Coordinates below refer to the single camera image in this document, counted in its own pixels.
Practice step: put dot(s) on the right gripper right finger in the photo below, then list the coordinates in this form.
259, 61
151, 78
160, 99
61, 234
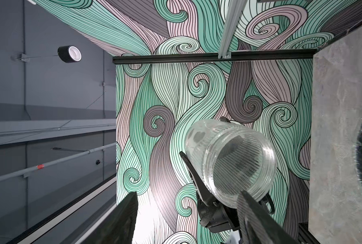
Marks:
256, 225

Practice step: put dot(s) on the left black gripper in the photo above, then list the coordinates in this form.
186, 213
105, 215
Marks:
214, 215

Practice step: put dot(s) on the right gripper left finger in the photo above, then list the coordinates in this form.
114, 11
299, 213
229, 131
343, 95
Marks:
119, 226

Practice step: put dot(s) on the clear oatmeal jar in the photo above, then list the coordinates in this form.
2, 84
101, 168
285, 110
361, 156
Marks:
231, 158

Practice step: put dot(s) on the grey pipe with red band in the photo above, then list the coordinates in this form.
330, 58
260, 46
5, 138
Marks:
54, 162

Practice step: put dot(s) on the black white ceiling lamp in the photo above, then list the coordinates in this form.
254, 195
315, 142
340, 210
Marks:
69, 54

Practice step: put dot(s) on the aluminium back wall rail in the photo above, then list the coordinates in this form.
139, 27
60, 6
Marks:
234, 14

